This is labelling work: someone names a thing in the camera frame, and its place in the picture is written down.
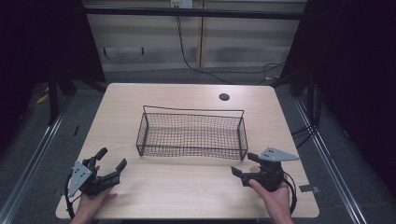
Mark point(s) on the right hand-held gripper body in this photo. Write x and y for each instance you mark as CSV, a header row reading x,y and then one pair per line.
x,y
270,174

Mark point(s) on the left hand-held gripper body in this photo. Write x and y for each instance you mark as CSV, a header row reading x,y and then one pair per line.
x,y
93,184

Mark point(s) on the person's left hand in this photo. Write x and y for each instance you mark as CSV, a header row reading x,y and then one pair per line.
x,y
93,201

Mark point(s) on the person's right hand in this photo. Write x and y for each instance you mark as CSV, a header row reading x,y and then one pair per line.
x,y
274,199

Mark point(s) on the small black floor marker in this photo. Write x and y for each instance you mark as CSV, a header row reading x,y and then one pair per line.
x,y
76,130

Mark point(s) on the grey tape strip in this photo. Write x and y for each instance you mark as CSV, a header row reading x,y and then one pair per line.
x,y
308,188

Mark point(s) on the dark round table grommet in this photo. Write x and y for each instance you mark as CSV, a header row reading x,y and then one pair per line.
x,y
224,96

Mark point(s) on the yellow floor tape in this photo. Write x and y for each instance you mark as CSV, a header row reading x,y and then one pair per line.
x,y
42,98

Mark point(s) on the black curtain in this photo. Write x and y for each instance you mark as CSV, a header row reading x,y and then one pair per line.
x,y
355,77
37,40

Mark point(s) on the black horizontal metal bar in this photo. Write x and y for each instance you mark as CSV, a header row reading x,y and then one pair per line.
x,y
186,13

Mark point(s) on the aluminium floor rail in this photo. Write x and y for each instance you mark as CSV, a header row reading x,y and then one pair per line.
x,y
28,168
330,161

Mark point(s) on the white wall socket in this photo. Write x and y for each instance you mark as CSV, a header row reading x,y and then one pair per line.
x,y
181,3

